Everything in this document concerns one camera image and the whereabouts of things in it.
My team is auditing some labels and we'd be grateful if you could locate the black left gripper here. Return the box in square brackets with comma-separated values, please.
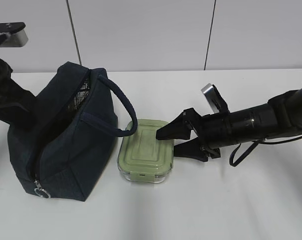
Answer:
[0, 59, 36, 125]

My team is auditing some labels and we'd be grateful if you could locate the green lid glass container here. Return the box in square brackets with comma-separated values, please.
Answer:
[117, 119, 174, 184]

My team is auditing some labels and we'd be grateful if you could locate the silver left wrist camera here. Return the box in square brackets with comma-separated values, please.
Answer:
[0, 22, 28, 48]

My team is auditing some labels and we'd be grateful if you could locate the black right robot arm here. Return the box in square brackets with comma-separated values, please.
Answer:
[156, 83, 302, 167]

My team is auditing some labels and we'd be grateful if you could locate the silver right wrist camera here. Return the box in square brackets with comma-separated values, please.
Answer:
[201, 83, 229, 114]

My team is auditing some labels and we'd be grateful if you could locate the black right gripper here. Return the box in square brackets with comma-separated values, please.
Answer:
[156, 108, 230, 162]

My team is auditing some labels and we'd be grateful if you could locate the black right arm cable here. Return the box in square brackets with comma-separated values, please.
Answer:
[229, 132, 302, 167]

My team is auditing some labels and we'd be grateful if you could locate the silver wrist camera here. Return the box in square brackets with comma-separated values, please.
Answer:
[201, 83, 229, 114]
[0, 22, 28, 48]

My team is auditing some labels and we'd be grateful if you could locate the dark navy lunch bag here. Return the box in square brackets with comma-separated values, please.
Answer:
[7, 62, 138, 202]

